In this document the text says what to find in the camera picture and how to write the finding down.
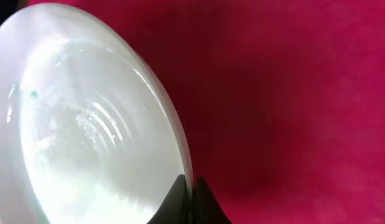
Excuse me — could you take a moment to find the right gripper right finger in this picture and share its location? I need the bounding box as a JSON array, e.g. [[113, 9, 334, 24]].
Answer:
[[192, 177, 231, 224]]

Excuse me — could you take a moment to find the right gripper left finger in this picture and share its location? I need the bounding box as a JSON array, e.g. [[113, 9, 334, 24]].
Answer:
[[147, 175, 189, 224]]

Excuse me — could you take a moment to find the white plate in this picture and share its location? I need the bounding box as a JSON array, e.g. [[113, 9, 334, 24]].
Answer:
[[0, 3, 193, 224]]

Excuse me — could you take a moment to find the red plastic tray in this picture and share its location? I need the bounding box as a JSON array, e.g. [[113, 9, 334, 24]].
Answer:
[[0, 0, 385, 224]]

